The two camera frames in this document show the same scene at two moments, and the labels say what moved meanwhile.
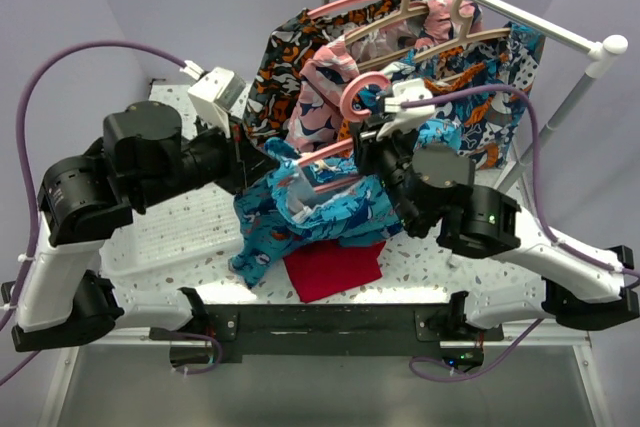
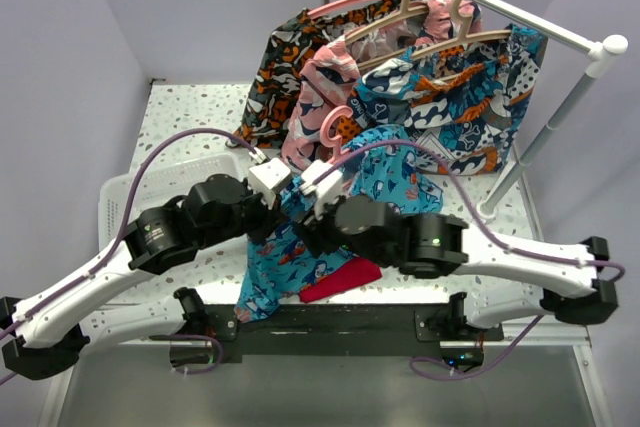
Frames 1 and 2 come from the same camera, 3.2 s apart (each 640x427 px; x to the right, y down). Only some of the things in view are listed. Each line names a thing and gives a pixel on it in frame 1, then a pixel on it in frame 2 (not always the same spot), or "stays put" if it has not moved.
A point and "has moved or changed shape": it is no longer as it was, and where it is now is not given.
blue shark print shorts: [332, 199] has moved or changed shape
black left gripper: [246, 163] → [270, 220]
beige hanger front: [465, 36] stays put
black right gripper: [367, 145] → [313, 230]
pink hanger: [351, 110] → [326, 137]
